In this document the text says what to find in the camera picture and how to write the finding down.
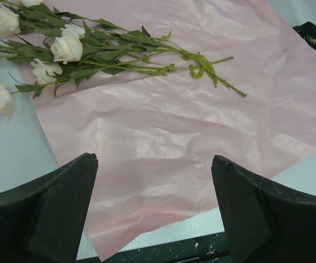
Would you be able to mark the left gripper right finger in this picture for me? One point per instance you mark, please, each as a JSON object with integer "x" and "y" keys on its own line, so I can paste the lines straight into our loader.
{"x": 264, "y": 221}

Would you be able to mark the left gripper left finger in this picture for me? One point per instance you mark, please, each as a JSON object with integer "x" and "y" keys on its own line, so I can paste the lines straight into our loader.
{"x": 43, "y": 219}

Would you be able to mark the pink tissue paper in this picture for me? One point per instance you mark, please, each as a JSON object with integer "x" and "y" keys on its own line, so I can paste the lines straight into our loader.
{"x": 155, "y": 137}

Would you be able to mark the pink artificial flower bunch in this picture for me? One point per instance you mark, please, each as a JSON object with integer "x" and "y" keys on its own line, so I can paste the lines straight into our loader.
{"x": 63, "y": 47}

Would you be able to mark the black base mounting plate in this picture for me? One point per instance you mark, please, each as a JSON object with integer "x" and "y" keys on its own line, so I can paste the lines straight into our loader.
{"x": 209, "y": 248}

